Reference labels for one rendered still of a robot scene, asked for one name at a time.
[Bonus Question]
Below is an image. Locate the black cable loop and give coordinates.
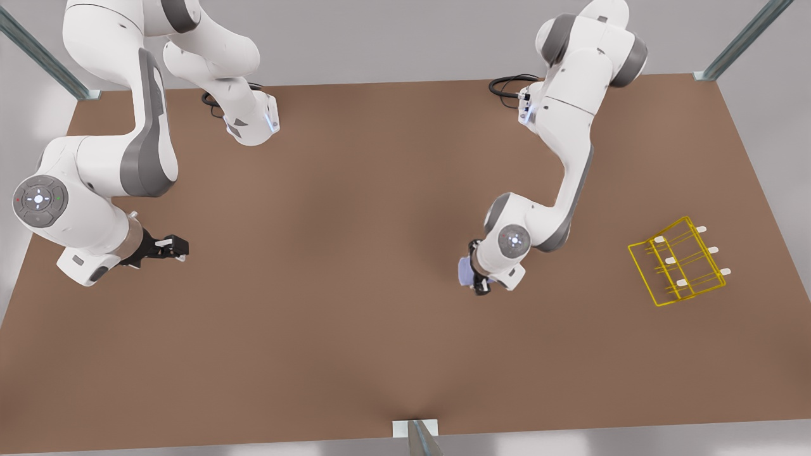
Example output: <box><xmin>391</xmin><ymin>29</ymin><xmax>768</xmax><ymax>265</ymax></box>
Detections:
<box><xmin>201</xmin><ymin>83</ymin><xmax>264</xmax><ymax>120</ymax></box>
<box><xmin>489</xmin><ymin>74</ymin><xmax>541</xmax><ymax>108</ymax></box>

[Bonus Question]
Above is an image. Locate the silver frame post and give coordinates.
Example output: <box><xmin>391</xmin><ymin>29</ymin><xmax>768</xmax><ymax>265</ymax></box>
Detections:
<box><xmin>0</xmin><ymin>6</ymin><xmax>101</xmax><ymax>101</ymax></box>
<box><xmin>392</xmin><ymin>419</ymin><xmax>443</xmax><ymax>456</ymax></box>
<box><xmin>693</xmin><ymin>0</ymin><xmax>795</xmax><ymax>82</ymax></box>

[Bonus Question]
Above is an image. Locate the yellow wire cup holder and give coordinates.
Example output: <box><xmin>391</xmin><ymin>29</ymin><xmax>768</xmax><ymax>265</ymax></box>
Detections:
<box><xmin>628</xmin><ymin>216</ymin><xmax>732</xmax><ymax>307</ymax></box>

